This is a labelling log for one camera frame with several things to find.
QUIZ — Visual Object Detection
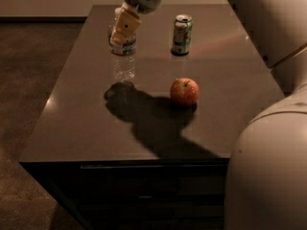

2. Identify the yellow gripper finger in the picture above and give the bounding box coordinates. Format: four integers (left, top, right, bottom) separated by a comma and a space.
110, 2, 142, 46

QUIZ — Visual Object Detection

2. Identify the clear plastic water bottle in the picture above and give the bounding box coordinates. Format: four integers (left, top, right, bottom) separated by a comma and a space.
107, 19, 136, 81

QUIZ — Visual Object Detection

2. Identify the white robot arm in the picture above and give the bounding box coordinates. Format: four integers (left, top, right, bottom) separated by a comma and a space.
224, 0, 307, 230

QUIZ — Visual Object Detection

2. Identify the green 7up can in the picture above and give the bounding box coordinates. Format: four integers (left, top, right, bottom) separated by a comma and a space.
171, 14, 193, 56

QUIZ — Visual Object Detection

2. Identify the red apple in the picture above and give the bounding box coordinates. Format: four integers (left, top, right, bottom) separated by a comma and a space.
170, 78, 200, 107

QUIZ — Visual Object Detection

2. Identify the dark drawer cabinet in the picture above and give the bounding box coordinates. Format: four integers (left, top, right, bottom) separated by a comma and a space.
21, 158, 228, 230

